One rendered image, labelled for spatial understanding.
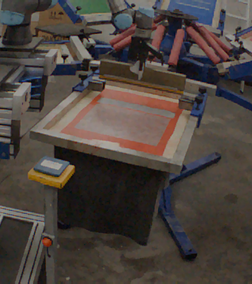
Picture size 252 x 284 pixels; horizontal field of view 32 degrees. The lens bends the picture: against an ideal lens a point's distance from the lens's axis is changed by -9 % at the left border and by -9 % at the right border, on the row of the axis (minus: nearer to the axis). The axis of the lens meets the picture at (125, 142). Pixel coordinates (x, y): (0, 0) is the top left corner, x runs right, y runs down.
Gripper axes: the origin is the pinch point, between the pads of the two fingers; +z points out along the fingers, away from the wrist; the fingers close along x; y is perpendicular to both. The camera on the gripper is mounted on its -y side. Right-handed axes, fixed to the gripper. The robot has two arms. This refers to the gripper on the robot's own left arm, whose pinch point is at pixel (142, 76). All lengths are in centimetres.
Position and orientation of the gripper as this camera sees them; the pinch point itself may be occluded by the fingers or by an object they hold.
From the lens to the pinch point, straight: 219.5
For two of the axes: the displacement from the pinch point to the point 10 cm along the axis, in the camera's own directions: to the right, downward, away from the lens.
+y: -9.6, -2.2, 1.9
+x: -2.6, 3.9, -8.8
